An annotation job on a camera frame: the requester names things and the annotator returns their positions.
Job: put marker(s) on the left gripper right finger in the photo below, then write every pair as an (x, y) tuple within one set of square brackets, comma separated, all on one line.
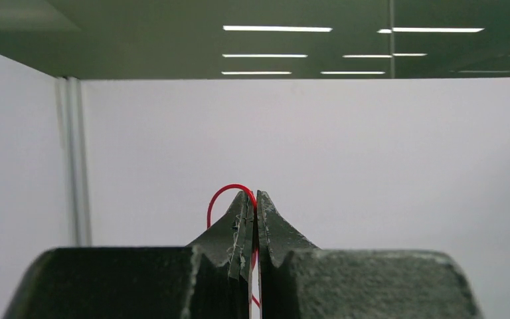
[(300, 280)]

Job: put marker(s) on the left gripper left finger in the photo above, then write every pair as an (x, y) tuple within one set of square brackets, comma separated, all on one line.
[(208, 278)]

